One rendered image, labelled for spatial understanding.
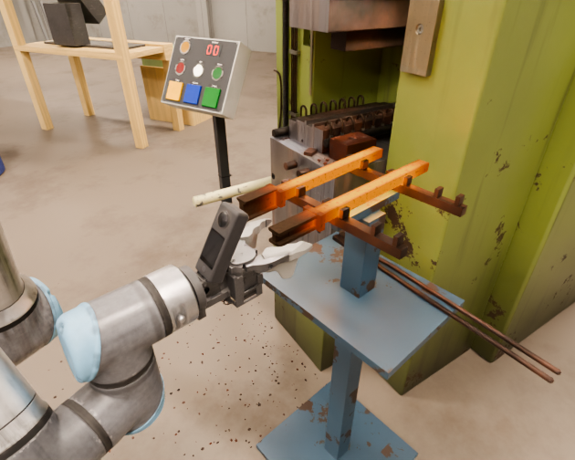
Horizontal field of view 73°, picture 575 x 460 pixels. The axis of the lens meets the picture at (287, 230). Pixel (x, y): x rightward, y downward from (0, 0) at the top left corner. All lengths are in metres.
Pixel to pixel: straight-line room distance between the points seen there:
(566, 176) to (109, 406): 1.36
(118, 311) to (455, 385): 1.52
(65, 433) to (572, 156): 1.41
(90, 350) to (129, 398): 0.11
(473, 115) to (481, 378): 1.18
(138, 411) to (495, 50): 0.99
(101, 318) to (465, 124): 0.90
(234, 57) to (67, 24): 3.03
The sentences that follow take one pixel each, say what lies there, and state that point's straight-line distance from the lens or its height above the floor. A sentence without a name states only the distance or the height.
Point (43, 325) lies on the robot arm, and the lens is 0.97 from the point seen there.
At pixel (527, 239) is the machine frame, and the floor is 0.62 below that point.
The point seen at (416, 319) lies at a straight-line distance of 0.92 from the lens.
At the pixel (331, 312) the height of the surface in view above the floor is 0.76.
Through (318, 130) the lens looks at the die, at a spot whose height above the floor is 0.99.
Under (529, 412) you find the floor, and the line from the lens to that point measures 1.89.
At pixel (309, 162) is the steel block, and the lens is 1.25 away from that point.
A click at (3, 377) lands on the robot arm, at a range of 0.57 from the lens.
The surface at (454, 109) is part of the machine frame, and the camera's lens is 1.10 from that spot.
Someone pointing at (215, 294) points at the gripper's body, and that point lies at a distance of 0.62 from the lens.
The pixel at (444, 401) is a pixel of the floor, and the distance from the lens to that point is 1.78.
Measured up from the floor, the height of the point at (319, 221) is 1.03.
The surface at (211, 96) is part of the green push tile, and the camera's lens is 1.62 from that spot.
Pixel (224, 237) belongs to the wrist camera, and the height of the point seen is 1.09.
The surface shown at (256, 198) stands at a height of 1.05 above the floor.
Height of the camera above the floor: 1.39
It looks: 33 degrees down
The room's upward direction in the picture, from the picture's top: straight up
